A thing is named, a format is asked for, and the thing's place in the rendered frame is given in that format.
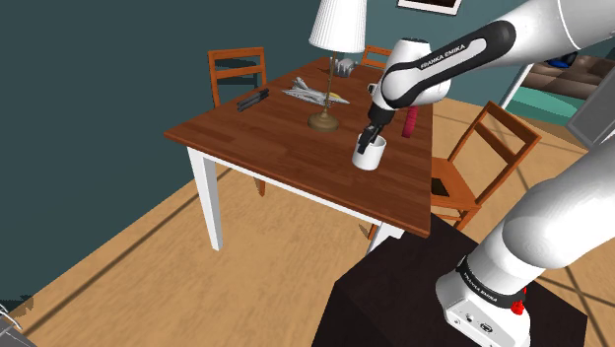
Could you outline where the white mug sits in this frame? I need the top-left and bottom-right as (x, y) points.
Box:
(351, 133), (388, 172)

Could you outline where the red cylinder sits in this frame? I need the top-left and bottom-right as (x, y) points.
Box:
(400, 105), (420, 140)

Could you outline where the grey napkin holder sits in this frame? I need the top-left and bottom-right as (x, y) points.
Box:
(334, 57), (357, 79)

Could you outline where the orange wooden chair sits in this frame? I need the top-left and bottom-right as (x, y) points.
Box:
(367, 100), (544, 241)
(206, 46), (269, 198)
(359, 44), (393, 71)

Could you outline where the grey model airplane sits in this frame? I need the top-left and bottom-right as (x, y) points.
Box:
(280, 76), (352, 106)

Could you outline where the brown table with white legs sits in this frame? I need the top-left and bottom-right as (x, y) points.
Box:
(164, 56), (434, 255)

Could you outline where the white shade brass table lamp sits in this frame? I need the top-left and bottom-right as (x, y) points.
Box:
(307, 0), (370, 134)

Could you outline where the dark robot stand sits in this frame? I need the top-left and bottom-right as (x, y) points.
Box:
(310, 213), (588, 347)

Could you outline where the white bed with brown quilt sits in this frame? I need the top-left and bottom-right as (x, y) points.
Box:
(498, 49), (615, 127)

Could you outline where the white framed wall picture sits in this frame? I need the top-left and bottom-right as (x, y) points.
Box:
(396, 0), (464, 16)

